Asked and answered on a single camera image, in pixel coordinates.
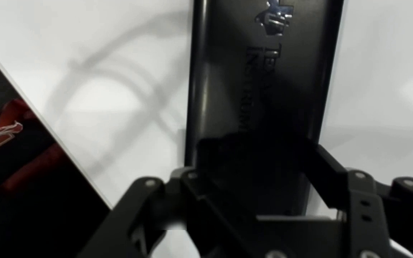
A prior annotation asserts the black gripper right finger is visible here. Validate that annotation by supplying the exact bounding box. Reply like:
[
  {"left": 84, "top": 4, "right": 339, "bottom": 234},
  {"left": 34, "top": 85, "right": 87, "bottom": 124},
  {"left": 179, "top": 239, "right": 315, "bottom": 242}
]
[{"left": 305, "top": 140, "right": 413, "bottom": 258}]

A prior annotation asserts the black calculator with cover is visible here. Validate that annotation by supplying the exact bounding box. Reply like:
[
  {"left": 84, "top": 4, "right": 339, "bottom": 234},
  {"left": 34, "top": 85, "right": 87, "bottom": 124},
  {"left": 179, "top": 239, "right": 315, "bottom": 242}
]
[{"left": 182, "top": 0, "right": 347, "bottom": 223}]

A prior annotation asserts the black and red backpack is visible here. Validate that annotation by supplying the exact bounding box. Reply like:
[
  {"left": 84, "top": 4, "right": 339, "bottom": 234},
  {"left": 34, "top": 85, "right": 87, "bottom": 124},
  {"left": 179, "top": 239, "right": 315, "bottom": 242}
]
[{"left": 0, "top": 42, "right": 113, "bottom": 258}]

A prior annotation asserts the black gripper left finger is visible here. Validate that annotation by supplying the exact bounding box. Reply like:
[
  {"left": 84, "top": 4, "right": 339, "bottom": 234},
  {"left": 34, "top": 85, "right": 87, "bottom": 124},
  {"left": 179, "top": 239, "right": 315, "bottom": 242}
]
[{"left": 77, "top": 138, "right": 265, "bottom": 258}]

